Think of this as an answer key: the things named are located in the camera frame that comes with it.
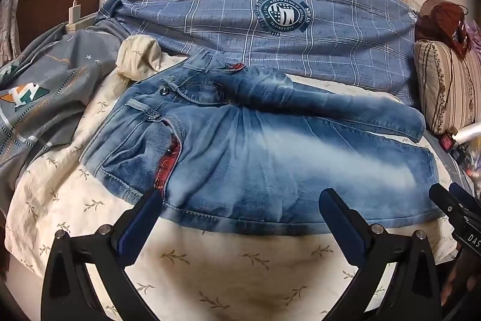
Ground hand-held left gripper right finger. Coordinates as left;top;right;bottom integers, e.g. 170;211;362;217
319;189;442;321

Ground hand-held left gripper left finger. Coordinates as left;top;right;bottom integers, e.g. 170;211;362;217
41;187;163;321

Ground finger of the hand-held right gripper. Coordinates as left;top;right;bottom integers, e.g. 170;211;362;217
429;184;468;229
448;182;481;218

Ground blue denim jeans pants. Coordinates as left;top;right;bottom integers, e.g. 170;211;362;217
80;47;453;236

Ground person's right hand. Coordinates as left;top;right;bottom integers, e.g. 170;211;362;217
443;260;481;321

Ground white tube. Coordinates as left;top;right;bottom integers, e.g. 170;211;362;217
453;123;481;144

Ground cream leaf-print bed sheet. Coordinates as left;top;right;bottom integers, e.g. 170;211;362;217
5;34;457;321

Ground striped beige pillow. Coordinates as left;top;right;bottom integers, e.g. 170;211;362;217
414;39;481;135

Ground grey patterned quilt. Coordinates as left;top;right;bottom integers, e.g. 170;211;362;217
0;17;126;201

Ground reddish-brown cloth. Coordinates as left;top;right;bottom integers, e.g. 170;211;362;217
415;0;470;60

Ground white power strip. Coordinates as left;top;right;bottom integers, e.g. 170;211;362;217
65;13;99;33

